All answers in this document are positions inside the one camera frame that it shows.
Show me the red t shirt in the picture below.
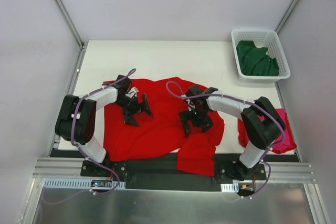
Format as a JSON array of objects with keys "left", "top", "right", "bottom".
[
  {"left": 103, "top": 77, "right": 225, "bottom": 176},
  {"left": 238, "top": 116, "right": 297, "bottom": 153}
]

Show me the white plastic basket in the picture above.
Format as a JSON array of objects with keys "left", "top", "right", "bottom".
[{"left": 231, "top": 29, "right": 291, "bottom": 83}]

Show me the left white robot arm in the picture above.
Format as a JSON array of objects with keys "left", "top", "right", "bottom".
[{"left": 55, "top": 75, "right": 154, "bottom": 176}]

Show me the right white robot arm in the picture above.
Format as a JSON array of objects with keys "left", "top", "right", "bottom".
[{"left": 179, "top": 85, "right": 286, "bottom": 181}]

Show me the folded red t shirt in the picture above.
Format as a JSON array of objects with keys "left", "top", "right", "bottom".
[{"left": 238, "top": 116, "right": 297, "bottom": 153}]

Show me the green t shirt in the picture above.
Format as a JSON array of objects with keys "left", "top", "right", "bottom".
[{"left": 236, "top": 40, "right": 280, "bottom": 77}]

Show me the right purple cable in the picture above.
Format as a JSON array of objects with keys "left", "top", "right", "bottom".
[{"left": 165, "top": 81, "right": 287, "bottom": 201}]

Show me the purple cable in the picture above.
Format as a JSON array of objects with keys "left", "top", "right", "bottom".
[
  {"left": 165, "top": 81, "right": 287, "bottom": 201},
  {"left": 41, "top": 68, "right": 137, "bottom": 205}
]

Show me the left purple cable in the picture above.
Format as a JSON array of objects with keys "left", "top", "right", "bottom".
[{"left": 41, "top": 68, "right": 137, "bottom": 205}]

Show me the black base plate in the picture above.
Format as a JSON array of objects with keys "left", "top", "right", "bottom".
[{"left": 80, "top": 151, "right": 267, "bottom": 190}]

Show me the right white cable duct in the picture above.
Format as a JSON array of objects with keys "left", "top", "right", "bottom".
[{"left": 220, "top": 183, "right": 239, "bottom": 193}]

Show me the white cable duct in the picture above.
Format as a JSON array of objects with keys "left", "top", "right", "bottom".
[
  {"left": 220, "top": 183, "right": 239, "bottom": 193},
  {"left": 44, "top": 178, "right": 126, "bottom": 190}
]

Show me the aluminium rail frame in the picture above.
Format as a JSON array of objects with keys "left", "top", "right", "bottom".
[{"left": 32, "top": 40, "right": 331, "bottom": 224}]

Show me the left white cable duct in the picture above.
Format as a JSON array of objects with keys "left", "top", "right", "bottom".
[{"left": 44, "top": 178, "right": 126, "bottom": 190}]

